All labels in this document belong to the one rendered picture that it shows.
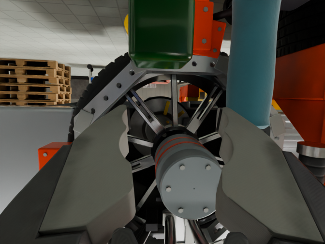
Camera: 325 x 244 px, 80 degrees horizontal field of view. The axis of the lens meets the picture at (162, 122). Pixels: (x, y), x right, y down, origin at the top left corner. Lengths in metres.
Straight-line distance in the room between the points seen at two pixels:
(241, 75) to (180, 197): 0.26
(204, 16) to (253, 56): 0.17
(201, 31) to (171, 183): 0.35
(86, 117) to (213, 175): 0.32
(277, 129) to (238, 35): 0.28
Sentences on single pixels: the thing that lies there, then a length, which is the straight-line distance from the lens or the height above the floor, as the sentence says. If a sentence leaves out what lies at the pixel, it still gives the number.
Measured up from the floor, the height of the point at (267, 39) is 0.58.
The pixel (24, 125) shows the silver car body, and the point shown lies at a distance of 1.04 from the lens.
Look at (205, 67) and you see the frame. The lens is 0.51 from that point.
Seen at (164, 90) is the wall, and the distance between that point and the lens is 8.97.
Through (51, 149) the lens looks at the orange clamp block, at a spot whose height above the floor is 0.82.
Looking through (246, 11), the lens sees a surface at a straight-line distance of 0.44.
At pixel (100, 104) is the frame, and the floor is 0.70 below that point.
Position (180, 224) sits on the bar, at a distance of 0.61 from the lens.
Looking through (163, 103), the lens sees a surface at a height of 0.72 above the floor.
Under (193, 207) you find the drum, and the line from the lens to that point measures 0.41.
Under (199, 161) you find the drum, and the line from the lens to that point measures 0.37.
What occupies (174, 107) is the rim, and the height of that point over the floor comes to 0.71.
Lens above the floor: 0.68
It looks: 7 degrees up
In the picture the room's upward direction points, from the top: 179 degrees counter-clockwise
